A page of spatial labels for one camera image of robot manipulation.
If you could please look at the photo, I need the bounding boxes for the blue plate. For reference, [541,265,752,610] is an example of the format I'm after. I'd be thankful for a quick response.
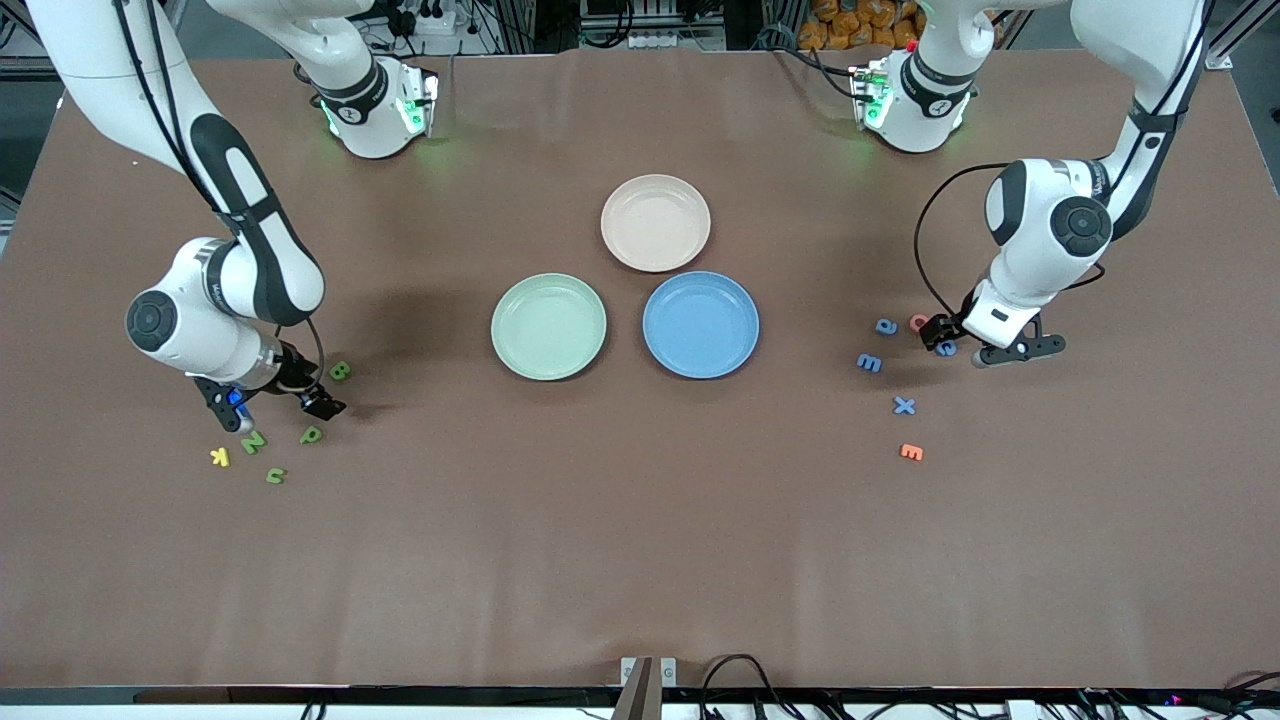
[642,270,761,381]

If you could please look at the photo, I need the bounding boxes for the green plate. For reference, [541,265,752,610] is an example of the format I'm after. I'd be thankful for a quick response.
[490,272,609,382]

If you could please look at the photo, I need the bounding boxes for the beige plate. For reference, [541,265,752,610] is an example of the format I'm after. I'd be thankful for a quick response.
[600,174,713,273]

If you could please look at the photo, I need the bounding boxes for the orange packed goods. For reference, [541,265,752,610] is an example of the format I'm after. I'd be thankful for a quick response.
[800,0,926,51]

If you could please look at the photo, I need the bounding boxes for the brown table cover sheet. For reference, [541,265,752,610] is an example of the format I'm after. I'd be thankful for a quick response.
[0,50,1280,691]

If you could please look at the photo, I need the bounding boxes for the white power strip with plugs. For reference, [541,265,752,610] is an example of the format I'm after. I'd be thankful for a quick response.
[405,0,459,36]

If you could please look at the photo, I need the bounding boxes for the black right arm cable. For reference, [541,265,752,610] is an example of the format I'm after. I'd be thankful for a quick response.
[112,0,327,393]

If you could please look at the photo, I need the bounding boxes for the black left base cable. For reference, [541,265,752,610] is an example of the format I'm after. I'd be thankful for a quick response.
[760,25,863,101]

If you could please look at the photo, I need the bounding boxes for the black looped cable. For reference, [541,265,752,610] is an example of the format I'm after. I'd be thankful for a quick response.
[700,654,791,720]

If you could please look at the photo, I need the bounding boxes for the aluminium frame profile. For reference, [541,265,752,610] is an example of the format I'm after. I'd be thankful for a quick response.
[1205,30,1280,71]

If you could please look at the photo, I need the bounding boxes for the grey metal bracket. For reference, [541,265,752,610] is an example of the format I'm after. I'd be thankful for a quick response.
[620,657,678,689]

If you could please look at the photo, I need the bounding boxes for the brown camera pole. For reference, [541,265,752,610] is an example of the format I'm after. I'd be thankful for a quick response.
[610,657,656,720]

